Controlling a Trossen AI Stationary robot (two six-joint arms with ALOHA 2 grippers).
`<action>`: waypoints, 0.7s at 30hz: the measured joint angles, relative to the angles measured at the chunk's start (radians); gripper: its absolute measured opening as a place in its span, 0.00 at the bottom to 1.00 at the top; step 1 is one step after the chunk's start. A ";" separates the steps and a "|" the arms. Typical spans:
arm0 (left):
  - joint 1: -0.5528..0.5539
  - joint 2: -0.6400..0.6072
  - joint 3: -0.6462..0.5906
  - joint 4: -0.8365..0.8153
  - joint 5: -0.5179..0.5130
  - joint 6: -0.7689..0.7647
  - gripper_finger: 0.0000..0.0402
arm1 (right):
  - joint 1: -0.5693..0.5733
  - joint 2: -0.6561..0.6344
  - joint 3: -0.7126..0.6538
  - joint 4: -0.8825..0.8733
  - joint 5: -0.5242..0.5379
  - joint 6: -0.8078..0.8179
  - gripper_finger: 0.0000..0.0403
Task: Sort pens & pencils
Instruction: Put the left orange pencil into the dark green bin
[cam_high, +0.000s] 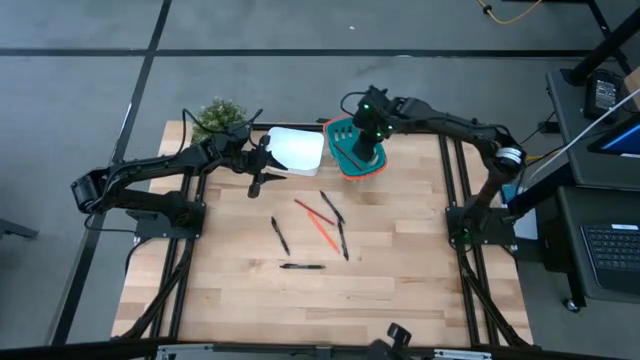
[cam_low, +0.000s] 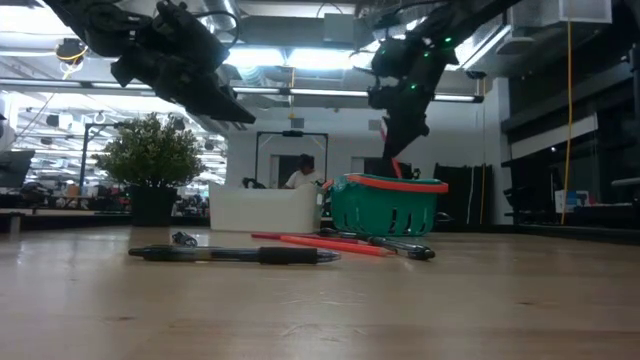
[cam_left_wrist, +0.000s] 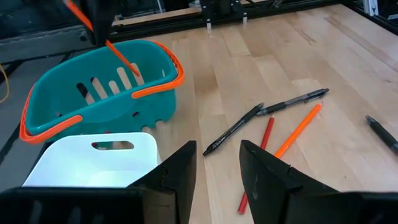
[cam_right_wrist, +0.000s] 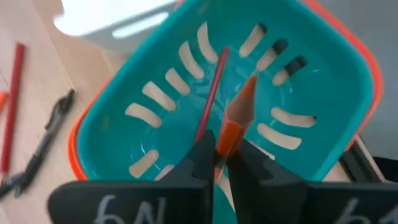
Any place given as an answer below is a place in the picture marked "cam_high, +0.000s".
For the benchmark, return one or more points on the black power adapter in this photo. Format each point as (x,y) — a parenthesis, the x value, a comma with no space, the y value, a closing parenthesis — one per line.
(605,95)

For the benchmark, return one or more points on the black stand legs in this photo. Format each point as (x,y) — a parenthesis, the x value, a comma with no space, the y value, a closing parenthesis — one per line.
(600,54)

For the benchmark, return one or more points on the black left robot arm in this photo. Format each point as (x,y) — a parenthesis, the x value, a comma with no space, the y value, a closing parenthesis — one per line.
(150,162)

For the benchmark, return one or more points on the grey furniture foot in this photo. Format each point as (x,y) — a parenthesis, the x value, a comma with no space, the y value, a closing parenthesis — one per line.
(15,229)

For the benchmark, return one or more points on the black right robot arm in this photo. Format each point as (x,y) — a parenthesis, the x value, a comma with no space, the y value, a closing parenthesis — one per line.
(450,125)

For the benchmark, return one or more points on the black aluminium table frame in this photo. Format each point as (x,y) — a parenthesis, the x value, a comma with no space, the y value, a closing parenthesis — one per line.
(260,126)

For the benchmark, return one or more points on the teal basket orange rim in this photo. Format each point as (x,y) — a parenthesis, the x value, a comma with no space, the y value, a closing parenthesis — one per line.
(332,131)

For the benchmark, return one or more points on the small blue box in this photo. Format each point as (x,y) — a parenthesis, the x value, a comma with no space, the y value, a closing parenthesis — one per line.
(509,194)

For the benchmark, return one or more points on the small potted green plant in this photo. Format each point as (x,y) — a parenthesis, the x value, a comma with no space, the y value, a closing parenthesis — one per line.
(220,117)

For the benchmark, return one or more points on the white plastic bin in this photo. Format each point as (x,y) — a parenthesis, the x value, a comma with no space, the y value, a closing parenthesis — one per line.
(300,150)

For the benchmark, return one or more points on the black rig crossbar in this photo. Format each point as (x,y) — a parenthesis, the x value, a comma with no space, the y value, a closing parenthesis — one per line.
(75,350)

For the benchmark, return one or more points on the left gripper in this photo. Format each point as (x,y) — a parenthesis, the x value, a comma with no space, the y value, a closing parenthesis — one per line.
(252,160)

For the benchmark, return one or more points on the dark grey desk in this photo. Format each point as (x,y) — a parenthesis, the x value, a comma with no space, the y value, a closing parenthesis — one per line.
(565,100)

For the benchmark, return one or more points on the orange pencil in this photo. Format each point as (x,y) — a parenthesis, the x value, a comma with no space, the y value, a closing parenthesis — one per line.
(323,232)

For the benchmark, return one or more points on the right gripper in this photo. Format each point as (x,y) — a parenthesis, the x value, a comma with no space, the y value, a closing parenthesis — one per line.
(366,147)

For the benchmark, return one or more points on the black keyboard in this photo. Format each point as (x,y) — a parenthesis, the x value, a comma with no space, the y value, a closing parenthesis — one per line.
(615,255)

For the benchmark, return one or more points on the red pencil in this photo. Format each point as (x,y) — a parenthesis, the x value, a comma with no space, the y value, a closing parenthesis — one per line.
(348,157)
(314,212)

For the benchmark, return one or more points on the black mechanical part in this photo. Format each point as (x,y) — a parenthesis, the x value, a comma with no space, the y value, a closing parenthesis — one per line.
(397,334)

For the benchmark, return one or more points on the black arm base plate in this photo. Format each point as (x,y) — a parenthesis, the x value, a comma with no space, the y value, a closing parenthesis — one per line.
(495,232)
(150,227)

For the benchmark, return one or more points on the black ballpoint pen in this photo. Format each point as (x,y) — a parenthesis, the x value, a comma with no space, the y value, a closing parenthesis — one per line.
(302,266)
(332,206)
(280,235)
(343,241)

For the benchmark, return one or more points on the black caster wheel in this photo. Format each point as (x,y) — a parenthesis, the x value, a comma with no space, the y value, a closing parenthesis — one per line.
(571,305)

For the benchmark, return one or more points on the silver metal bracket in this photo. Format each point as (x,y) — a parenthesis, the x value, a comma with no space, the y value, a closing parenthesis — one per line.
(185,351)
(462,355)

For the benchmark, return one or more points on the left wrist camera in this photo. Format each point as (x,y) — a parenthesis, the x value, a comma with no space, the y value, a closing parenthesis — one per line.
(255,189)

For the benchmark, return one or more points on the monitor with blue screen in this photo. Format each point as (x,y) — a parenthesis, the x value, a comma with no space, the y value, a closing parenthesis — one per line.
(625,140)

